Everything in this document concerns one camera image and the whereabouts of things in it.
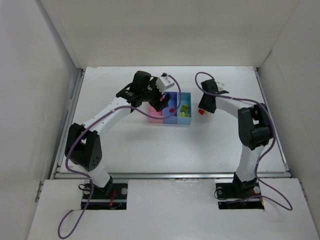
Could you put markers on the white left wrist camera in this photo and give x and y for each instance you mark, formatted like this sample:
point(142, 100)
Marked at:
point(163, 83)

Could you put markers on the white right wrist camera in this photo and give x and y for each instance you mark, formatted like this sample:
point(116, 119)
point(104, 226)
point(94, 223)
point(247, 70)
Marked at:
point(221, 88)

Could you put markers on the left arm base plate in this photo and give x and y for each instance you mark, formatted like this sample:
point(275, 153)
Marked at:
point(115, 199)

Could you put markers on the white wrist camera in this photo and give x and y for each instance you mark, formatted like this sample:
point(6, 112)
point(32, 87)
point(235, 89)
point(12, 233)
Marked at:
point(163, 83)
point(221, 88)

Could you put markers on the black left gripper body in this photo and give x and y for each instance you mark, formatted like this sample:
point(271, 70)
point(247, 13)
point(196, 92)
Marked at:
point(155, 99)

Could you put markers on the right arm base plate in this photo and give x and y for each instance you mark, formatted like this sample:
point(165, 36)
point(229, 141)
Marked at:
point(230, 197)

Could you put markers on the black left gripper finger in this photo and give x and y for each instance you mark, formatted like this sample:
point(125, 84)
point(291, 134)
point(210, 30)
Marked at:
point(160, 106)
point(166, 97)

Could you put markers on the green lego block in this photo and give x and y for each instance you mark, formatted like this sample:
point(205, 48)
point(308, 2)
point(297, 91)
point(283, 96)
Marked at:
point(184, 108)

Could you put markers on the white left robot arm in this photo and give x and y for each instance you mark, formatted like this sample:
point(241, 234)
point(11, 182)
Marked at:
point(83, 145)

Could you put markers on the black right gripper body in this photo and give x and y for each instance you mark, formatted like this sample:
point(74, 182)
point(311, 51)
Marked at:
point(206, 105)

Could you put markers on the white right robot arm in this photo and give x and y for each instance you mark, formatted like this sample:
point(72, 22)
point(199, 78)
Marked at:
point(254, 131)

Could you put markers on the pink bin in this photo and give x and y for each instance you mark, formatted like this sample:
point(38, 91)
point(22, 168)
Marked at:
point(156, 116)

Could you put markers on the orange lego brick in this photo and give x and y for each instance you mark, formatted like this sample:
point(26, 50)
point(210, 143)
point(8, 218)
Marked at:
point(201, 111)

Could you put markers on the aluminium rail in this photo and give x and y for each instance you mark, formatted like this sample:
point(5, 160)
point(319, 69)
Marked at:
point(70, 175)

